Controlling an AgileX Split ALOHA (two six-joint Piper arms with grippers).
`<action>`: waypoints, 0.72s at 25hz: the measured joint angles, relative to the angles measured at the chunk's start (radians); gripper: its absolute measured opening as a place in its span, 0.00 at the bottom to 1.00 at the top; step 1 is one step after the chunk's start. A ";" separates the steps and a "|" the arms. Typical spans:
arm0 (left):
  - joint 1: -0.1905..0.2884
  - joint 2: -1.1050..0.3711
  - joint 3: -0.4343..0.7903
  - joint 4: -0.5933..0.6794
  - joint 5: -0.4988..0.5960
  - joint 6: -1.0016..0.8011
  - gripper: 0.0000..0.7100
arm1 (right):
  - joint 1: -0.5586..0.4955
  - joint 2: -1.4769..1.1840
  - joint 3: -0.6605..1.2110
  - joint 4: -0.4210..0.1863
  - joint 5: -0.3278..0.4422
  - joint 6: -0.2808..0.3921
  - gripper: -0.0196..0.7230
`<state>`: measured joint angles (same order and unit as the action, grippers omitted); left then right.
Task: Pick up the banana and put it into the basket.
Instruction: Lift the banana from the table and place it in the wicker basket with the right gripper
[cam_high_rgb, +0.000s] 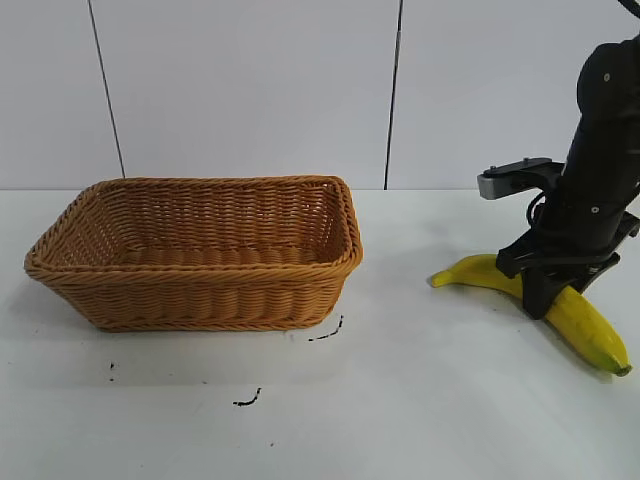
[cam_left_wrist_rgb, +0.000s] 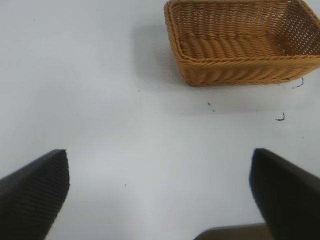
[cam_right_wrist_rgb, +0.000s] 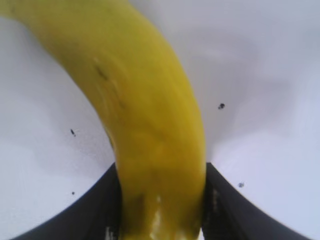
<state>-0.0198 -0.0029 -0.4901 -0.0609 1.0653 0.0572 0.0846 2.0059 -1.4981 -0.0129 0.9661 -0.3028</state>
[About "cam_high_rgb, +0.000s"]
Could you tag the yellow banana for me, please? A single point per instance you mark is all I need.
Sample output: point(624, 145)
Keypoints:
point(587, 330)

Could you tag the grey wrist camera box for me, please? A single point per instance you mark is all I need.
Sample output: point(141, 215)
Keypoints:
point(505, 180)

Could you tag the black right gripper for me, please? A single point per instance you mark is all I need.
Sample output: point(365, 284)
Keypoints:
point(575, 235)

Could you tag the woven wicker basket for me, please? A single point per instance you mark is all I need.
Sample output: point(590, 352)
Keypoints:
point(200, 300)

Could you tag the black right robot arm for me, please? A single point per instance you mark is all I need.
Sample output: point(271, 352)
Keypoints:
point(605, 110)

